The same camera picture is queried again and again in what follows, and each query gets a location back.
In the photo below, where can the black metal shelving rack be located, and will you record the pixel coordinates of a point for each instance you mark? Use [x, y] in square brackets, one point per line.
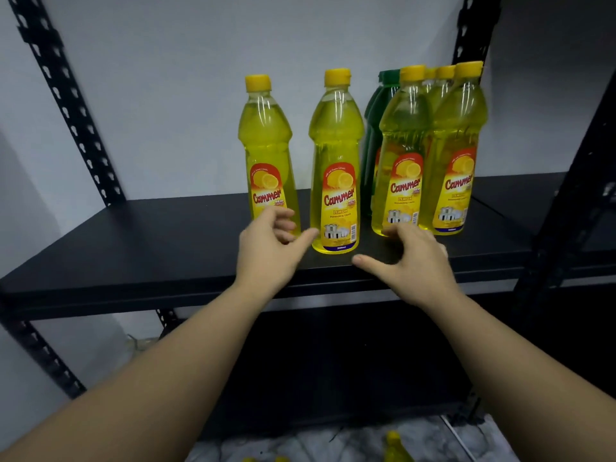
[510, 197]
[144, 245]

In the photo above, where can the person's left forearm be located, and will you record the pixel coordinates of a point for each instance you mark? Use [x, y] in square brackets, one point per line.
[144, 389]

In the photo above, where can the person's left hand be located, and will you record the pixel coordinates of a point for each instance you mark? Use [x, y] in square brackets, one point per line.
[267, 259]

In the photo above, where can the person's right forearm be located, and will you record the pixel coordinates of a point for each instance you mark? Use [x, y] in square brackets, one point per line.
[520, 380]

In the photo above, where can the person's right hand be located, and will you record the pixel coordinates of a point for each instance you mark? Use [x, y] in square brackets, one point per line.
[423, 274]

